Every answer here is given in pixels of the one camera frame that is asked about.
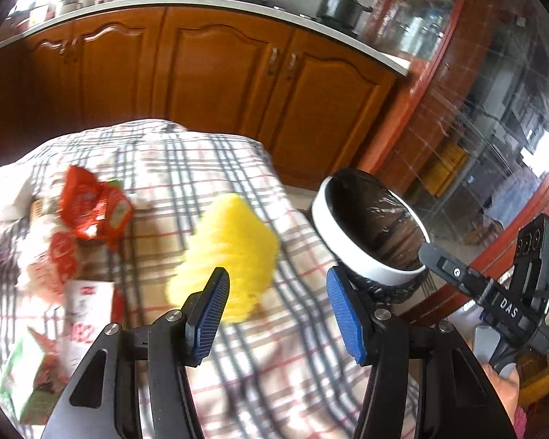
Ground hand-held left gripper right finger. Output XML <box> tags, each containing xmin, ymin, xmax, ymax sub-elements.
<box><xmin>326</xmin><ymin>265</ymin><xmax>518</xmax><ymax>439</ymax></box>

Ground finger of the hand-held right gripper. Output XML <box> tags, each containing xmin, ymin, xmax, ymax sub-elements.
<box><xmin>418</xmin><ymin>243</ymin><xmax>494</xmax><ymax>301</ymax></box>

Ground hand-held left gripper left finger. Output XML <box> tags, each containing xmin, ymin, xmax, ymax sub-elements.
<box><xmin>40</xmin><ymin>266</ymin><xmax>232</xmax><ymax>439</ymax></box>

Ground white round trash bin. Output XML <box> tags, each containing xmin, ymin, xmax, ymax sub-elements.
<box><xmin>311</xmin><ymin>168</ymin><xmax>433</xmax><ymax>303</ymax></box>

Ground white red milk carton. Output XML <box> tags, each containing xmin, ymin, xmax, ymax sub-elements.
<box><xmin>64</xmin><ymin>279</ymin><xmax>117</xmax><ymax>376</ymax></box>

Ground white trash bin with black bag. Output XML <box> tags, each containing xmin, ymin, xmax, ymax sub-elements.
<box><xmin>327</xmin><ymin>171</ymin><xmax>431</xmax><ymax>303</ymax></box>

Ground person's right hand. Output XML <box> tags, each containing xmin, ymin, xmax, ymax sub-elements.
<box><xmin>480</xmin><ymin>360</ymin><xmax>524</xmax><ymax>427</ymax></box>

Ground plaid cloth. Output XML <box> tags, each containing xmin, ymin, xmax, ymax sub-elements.
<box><xmin>0</xmin><ymin>119</ymin><xmax>417</xmax><ymax>439</ymax></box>

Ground red white snack wrapper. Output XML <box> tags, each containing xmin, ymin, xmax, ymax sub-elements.
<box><xmin>27</xmin><ymin>229</ymin><xmax>81</xmax><ymax>303</ymax></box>

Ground wood framed glass door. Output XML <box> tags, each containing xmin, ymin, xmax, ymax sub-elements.
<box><xmin>361</xmin><ymin>0</ymin><xmax>549</xmax><ymax>330</ymax></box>

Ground green red snack packet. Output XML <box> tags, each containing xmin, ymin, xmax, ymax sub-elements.
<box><xmin>0</xmin><ymin>327</ymin><xmax>71</xmax><ymax>424</ymax></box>

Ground wooden cabinet door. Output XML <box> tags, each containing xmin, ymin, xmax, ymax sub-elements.
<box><xmin>73</xmin><ymin>14</ymin><xmax>165</xmax><ymax>124</ymax></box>
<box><xmin>269</xmin><ymin>41</ymin><xmax>398</xmax><ymax>190</ymax></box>
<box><xmin>153</xmin><ymin>11</ymin><xmax>298</xmax><ymax>147</ymax></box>

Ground metal cooking pot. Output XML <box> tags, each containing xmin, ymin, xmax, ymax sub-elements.
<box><xmin>315</xmin><ymin>0</ymin><xmax>373</xmax><ymax>28</ymax></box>

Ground wooden kitchen base cabinet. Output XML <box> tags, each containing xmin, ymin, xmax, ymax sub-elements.
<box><xmin>0</xmin><ymin>6</ymin><xmax>400</xmax><ymax>191</ymax></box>

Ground white kitchen countertop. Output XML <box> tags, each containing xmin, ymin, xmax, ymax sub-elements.
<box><xmin>0</xmin><ymin>0</ymin><xmax>412</xmax><ymax>76</ymax></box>

